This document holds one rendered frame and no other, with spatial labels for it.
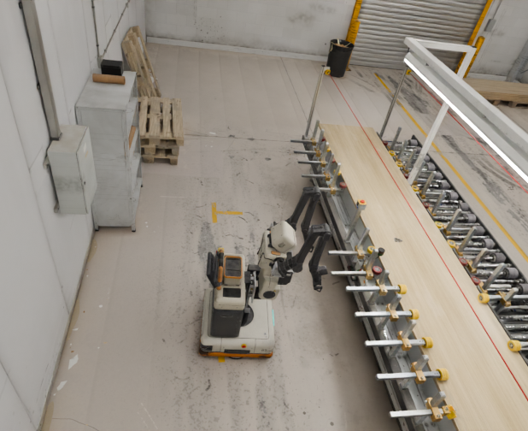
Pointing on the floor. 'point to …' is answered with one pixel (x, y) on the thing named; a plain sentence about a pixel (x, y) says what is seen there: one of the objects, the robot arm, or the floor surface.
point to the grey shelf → (113, 148)
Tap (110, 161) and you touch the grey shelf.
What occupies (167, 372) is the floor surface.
